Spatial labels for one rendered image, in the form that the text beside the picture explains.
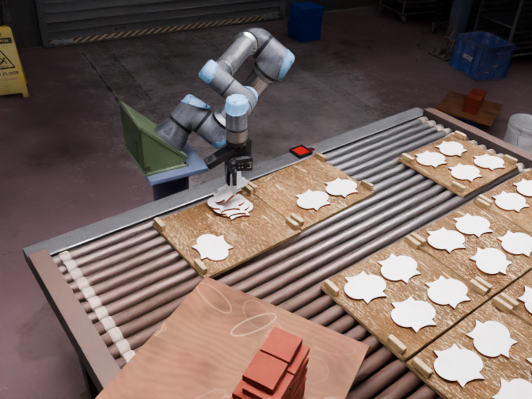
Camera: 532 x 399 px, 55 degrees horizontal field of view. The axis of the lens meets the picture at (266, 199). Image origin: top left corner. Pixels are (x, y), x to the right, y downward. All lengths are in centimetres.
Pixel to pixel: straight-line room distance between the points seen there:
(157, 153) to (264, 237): 67
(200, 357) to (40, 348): 159
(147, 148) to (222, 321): 102
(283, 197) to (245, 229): 25
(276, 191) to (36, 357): 145
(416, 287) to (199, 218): 80
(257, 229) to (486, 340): 82
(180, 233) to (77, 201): 193
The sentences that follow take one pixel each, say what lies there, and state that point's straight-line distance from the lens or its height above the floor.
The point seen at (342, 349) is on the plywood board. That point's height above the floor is 104.
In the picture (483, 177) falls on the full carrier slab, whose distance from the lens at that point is 241.
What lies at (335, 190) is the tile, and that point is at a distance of 209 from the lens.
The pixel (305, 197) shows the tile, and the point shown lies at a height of 95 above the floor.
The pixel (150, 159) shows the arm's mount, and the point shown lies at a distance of 224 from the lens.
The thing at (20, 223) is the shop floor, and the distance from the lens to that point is 362.
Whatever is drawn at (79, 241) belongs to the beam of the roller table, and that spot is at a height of 92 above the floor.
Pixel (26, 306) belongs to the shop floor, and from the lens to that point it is 306.
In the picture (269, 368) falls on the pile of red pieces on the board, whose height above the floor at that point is 124.
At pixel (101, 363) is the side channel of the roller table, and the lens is 148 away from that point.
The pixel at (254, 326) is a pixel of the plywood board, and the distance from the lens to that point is 140.
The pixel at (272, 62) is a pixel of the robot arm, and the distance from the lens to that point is 212.
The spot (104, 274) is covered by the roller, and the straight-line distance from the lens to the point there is 176.
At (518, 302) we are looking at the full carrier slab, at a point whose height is 94.
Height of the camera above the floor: 211
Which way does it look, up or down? 36 degrees down
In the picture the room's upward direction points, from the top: 3 degrees clockwise
